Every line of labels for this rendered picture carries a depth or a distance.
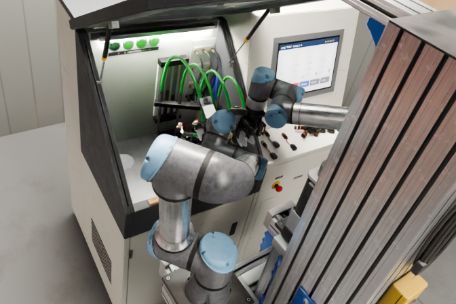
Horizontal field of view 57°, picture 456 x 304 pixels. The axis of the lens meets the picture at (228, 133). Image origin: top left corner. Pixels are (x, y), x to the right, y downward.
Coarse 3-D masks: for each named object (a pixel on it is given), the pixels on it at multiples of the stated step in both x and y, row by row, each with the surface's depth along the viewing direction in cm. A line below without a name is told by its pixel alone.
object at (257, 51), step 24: (336, 0) 221; (240, 24) 194; (264, 24) 191; (288, 24) 198; (312, 24) 207; (336, 24) 216; (264, 48) 196; (312, 96) 229; (336, 96) 240; (264, 120) 216; (288, 168) 212; (312, 168) 225; (264, 192) 214; (288, 192) 228; (264, 216) 230
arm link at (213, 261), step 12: (204, 240) 124; (216, 240) 125; (228, 240) 126; (192, 252) 123; (204, 252) 121; (216, 252) 122; (228, 252) 123; (192, 264) 123; (204, 264) 122; (216, 264) 120; (228, 264) 121; (204, 276) 124; (216, 276) 123; (228, 276) 126; (216, 288) 127
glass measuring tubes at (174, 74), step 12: (180, 60) 198; (168, 72) 199; (180, 72) 204; (156, 84) 203; (168, 84) 204; (156, 96) 207; (168, 96) 209; (156, 108) 212; (168, 108) 216; (156, 120) 213; (168, 120) 218
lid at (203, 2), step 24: (144, 0) 101; (168, 0) 99; (192, 0) 97; (216, 0) 96; (240, 0) 99; (264, 0) 110; (288, 0) 154; (312, 0) 144; (72, 24) 163; (96, 24) 146; (120, 24) 169
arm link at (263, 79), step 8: (256, 72) 147; (264, 72) 147; (272, 72) 148; (256, 80) 147; (264, 80) 146; (272, 80) 148; (256, 88) 149; (264, 88) 148; (248, 96) 153; (256, 96) 151; (264, 96) 151
